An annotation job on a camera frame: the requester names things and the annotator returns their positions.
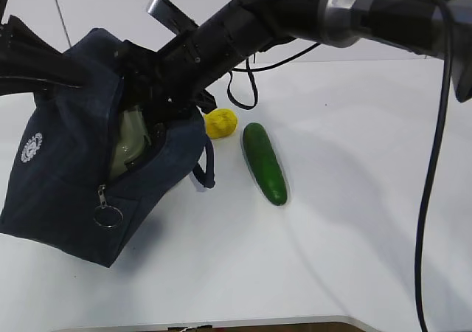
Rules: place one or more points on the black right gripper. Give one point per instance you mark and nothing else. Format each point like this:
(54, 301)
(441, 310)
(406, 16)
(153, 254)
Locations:
(167, 82)

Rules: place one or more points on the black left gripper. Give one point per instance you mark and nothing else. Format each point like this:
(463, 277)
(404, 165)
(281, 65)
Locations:
(28, 64)

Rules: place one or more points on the glass container green lid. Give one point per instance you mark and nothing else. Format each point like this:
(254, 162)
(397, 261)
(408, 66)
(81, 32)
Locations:
(133, 142)

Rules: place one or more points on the yellow lemon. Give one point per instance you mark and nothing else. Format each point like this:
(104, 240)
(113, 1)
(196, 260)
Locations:
(220, 123)

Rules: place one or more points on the green cucumber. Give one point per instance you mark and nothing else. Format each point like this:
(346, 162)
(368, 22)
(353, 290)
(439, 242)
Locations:
(263, 163)

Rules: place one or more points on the dark blue lunch bag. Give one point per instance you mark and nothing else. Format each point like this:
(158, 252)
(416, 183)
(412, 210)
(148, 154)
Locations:
(60, 192)

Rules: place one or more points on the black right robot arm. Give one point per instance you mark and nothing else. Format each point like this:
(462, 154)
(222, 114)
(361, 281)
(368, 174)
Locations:
(436, 28)

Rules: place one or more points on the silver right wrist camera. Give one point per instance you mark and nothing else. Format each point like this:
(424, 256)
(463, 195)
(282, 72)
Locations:
(170, 16)

